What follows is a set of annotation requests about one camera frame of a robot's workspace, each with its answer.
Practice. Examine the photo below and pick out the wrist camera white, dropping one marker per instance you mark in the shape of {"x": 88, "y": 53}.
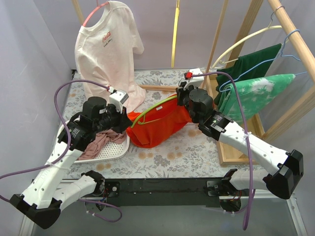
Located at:
{"x": 118, "y": 98}
{"x": 194, "y": 77}

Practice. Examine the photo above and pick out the pink hanger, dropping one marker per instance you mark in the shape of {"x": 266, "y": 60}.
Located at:
{"x": 99, "y": 6}

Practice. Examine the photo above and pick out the green hanger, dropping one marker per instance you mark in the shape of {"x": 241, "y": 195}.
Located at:
{"x": 151, "y": 108}

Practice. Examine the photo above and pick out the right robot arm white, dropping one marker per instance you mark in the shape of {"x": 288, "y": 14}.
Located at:
{"x": 281, "y": 170}

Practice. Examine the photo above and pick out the white laundry basket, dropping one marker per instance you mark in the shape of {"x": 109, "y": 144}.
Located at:
{"x": 110, "y": 151}

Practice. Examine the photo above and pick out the floral table cloth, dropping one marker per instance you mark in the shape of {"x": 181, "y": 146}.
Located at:
{"x": 187, "y": 153}

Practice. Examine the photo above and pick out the white Coca-Cola t shirt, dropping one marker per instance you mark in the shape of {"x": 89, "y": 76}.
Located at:
{"x": 104, "y": 54}

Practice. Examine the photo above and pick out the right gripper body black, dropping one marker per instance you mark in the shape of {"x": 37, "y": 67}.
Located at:
{"x": 181, "y": 96}

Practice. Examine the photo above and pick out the orange t shirt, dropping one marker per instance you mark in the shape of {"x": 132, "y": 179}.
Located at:
{"x": 158, "y": 124}

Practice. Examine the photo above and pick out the cream hanger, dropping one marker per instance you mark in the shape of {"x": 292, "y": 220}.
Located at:
{"x": 241, "y": 42}

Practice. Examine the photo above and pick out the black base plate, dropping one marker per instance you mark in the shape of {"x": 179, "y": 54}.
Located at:
{"x": 206, "y": 192}

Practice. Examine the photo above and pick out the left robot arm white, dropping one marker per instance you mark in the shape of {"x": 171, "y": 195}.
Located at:
{"x": 42, "y": 202}

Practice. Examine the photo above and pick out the dark green garment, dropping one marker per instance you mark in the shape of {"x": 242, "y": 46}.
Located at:
{"x": 253, "y": 65}

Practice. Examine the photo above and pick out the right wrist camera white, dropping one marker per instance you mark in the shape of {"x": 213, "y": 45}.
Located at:
{"x": 194, "y": 77}

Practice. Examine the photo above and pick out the light green tie-dye garment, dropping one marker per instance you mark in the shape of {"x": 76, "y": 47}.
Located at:
{"x": 254, "y": 95}

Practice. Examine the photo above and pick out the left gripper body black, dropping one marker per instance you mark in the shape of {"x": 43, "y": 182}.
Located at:
{"x": 121, "y": 117}

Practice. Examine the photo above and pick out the yellow hanger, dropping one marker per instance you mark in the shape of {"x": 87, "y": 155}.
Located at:
{"x": 175, "y": 28}

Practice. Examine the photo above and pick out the pink garment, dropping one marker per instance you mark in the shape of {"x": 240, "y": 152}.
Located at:
{"x": 102, "y": 138}

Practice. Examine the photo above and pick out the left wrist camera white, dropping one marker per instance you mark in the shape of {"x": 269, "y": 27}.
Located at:
{"x": 118, "y": 98}

